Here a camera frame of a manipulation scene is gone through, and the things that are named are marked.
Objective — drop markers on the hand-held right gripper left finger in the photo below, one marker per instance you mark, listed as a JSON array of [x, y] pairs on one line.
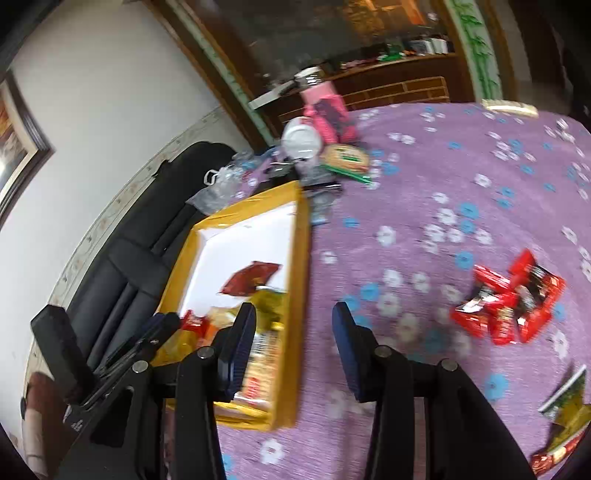
[[240, 350]]

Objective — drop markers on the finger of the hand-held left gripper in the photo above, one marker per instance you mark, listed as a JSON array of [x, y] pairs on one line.
[[159, 337], [138, 334]]

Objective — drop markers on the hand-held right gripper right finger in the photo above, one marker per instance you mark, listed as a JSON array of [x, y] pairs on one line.
[[346, 341]]

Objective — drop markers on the yellow cracker stack packet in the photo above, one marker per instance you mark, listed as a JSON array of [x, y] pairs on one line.
[[265, 360]]

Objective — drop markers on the yellow cheese cracker packet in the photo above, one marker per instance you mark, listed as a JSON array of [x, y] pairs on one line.
[[194, 339]]

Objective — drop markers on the brown red snack packet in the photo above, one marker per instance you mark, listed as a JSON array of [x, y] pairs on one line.
[[249, 277]]

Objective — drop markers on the yellow cardboard box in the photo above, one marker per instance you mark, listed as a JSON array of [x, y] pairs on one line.
[[240, 240]]

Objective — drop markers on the large red snack packet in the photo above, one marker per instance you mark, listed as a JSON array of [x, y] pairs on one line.
[[535, 295]]

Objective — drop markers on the dark red candy packet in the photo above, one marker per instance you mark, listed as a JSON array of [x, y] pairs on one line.
[[554, 461]]

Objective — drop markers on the person's left forearm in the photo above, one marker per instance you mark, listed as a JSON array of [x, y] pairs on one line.
[[41, 434]]

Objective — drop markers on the black sofa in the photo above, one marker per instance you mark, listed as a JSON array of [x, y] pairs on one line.
[[138, 249]]

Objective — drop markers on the black handheld device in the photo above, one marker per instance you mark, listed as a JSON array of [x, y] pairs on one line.
[[323, 187]]

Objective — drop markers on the clear plastic bag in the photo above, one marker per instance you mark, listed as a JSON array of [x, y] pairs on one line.
[[221, 184]]

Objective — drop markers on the round cracker packet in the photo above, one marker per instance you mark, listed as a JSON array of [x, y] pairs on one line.
[[344, 157]]

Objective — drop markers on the white round container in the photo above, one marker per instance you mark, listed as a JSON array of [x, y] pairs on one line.
[[300, 138]]

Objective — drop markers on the pink sleeved bottle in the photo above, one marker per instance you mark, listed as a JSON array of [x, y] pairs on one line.
[[328, 115]]

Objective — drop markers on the white long box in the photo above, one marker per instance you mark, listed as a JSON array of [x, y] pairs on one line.
[[268, 98]]

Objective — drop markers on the wooden cabinet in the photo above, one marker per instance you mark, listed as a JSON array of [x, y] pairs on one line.
[[392, 87]]

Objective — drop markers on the small white wrapper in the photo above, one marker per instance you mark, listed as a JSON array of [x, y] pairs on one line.
[[563, 127]]

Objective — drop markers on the row of white boxes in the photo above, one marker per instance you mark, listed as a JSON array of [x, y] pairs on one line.
[[431, 46]]

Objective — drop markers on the framed wall picture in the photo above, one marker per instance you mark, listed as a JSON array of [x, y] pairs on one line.
[[18, 147]]

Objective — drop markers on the painted glass wall panel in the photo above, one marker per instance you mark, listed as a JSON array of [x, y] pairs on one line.
[[300, 32]]

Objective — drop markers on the bamboo wall decal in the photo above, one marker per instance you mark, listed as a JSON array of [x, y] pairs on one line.
[[480, 55]]

